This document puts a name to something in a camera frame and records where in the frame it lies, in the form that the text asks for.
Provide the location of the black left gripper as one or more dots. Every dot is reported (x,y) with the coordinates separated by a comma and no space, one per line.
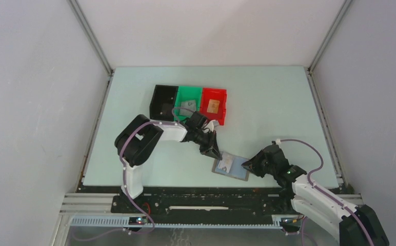
(211,148)

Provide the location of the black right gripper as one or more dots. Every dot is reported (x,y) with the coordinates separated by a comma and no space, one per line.
(253,165)

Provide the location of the beige leather card holder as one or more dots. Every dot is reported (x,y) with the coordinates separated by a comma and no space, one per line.
(236,172)

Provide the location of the gold orange card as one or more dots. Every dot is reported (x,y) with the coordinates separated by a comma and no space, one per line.
(213,106)

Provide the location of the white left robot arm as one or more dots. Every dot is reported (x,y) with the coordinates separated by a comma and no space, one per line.
(137,141)

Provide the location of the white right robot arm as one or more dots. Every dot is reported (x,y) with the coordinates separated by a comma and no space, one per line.
(348,223)

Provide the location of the patterned card in sleeve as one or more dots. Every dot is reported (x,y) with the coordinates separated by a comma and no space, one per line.
(226,163)

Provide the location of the grey card in green bin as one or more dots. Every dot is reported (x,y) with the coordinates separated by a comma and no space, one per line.
(187,108)

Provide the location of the red plastic bin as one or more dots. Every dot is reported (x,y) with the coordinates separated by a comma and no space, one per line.
(218,94)

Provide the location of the green plastic bin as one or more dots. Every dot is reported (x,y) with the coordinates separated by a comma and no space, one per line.
(187,97)

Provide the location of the black plastic bin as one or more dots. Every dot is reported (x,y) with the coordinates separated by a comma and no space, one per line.
(162,102)

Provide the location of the aluminium frame rail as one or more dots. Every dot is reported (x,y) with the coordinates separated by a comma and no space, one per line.
(96,209)

